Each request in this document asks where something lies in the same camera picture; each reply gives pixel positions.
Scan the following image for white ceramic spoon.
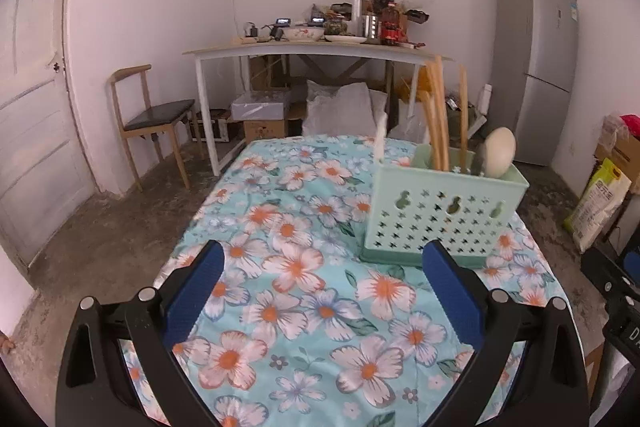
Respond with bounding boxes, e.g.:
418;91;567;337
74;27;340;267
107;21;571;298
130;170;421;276
484;127;517;180

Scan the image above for brown cardboard box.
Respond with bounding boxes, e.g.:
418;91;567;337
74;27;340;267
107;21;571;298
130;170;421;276
594;127;640;195

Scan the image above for white plastic spoon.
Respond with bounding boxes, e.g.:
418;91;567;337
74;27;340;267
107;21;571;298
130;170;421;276
374;112;390;165

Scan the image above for floral tablecloth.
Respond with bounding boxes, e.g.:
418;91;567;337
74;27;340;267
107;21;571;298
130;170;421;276
117;134;586;427

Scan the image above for wooden chair with dark seat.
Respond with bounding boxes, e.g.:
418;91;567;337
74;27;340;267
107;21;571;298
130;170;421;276
110;64;206;192

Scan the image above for small cardboard box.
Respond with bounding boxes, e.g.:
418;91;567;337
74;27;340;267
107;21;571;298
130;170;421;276
243;119;288;145

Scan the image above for white long table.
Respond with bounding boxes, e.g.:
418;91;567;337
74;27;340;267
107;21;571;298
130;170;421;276
182;42;453;178

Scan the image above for mint green utensil holder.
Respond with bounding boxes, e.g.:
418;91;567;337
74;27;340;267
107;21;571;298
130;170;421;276
359;142;530;270

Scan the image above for white sacks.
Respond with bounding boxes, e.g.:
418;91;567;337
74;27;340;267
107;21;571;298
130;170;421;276
302;79;388;138

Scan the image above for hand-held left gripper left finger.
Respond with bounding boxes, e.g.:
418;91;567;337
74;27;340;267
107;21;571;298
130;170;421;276
55;239;224;427

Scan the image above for cooking oil bottle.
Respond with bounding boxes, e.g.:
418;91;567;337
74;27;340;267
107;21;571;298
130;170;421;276
381;4;407;46

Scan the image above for grey fridge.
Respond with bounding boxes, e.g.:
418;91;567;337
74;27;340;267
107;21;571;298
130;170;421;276
487;0;581;166

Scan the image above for white door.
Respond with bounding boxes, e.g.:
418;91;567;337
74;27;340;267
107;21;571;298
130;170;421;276
0;0;98;278

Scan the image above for plastic wrapped silver box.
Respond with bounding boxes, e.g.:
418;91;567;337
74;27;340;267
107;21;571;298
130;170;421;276
231;89;292;122

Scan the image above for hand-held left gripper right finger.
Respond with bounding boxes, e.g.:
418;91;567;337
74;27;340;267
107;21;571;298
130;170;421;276
421;239;591;427

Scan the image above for white patterned bowl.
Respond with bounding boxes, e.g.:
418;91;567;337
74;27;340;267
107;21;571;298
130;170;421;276
284;26;326;42

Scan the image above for metal canister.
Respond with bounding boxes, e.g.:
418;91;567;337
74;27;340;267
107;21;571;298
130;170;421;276
361;13;383;40

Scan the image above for yellow green rice bag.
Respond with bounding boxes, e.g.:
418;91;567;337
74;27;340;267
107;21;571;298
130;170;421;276
564;157;633;254

